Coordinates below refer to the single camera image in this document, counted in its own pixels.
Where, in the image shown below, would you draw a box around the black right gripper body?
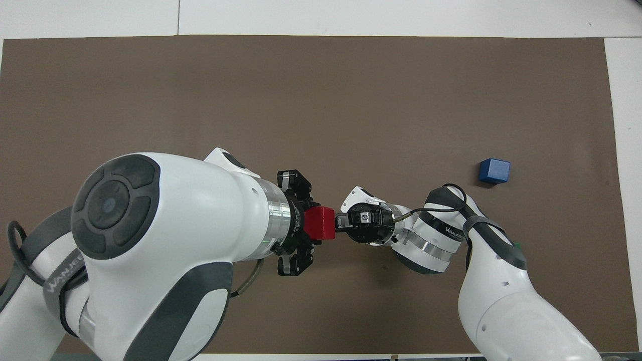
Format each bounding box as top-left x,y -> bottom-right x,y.
349,201 -> 397,246

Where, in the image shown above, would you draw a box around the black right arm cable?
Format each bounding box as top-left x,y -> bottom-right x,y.
393,183 -> 485,251

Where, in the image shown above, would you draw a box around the red wooden block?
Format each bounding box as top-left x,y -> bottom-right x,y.
303,206 -> 336,241

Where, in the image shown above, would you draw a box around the brown table mat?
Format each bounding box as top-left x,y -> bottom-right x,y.
0,34 -> 640,355

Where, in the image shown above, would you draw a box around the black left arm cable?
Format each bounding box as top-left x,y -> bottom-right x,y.
7,220 -> 265,337

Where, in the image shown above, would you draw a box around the blue wooden block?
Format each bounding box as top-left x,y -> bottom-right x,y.
478,158 -> 511,185

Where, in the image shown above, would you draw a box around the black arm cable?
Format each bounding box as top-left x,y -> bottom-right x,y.
7,220 -> 265,337
393,183 -> 485,251

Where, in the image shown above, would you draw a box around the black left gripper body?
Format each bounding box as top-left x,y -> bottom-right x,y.
275,191 -> 323,257

